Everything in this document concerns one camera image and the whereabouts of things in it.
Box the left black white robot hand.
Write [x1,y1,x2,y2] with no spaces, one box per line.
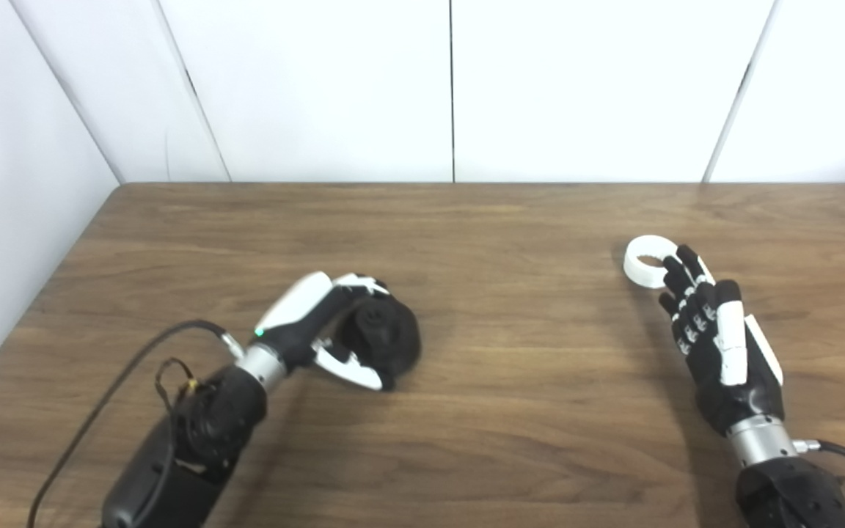
[252,271,395,392]

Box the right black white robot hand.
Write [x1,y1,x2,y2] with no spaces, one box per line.
[659,245,786,438]

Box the round black plastic part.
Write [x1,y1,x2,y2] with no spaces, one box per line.
[337,296,422,384]

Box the white toothed plastic ring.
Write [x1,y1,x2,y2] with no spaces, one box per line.
[623,235,681,289]

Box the left thin wrist wire bundle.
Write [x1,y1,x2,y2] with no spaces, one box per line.
[155,357,200,413]

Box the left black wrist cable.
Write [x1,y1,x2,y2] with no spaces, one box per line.
[26,320,246,528]

